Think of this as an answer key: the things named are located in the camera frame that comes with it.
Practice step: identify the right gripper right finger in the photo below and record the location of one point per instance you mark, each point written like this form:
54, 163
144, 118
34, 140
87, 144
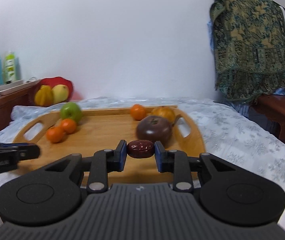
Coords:
182, 166

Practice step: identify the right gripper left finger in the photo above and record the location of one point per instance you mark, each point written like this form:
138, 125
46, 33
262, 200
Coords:
86, 174

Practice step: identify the red jujube date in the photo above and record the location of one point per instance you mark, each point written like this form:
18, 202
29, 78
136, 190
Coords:
140, 149

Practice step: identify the dark purple round fruit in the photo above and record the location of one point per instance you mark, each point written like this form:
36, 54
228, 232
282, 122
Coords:
154, 128

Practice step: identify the small orange tangerine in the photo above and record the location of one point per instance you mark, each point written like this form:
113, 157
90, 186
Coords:
68, 125

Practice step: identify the wooden serving tray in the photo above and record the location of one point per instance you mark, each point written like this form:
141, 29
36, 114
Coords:
99, 129

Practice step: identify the red wooden cabinet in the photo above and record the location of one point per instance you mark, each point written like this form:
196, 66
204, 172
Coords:
19, 98

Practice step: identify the golden brown pomegranate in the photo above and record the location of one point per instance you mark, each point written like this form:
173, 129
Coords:
165, 112

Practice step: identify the white snowflake tablecloth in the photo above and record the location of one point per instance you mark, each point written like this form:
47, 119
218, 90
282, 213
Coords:
226, 133

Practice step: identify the small tangerine far right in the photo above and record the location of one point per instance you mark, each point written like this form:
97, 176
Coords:
138, 112

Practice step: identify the green apple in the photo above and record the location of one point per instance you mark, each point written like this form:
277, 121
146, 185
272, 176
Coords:
71, 110

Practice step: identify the white tray on cabinet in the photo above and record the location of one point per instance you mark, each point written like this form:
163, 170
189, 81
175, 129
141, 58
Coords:
16, 86

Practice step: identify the yellow starfruit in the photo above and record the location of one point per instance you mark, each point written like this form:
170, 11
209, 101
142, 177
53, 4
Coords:
44, 96

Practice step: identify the yellow mango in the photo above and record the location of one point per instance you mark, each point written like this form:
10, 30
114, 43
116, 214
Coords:
60, 93

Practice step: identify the red fruit basket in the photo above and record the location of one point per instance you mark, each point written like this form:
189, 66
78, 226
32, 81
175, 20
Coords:
53, 81

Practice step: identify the green white spray bottle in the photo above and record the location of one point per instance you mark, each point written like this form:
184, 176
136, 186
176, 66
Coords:
10, 68

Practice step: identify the green patterned fringed blanket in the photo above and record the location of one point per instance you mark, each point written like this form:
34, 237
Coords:
249, 48

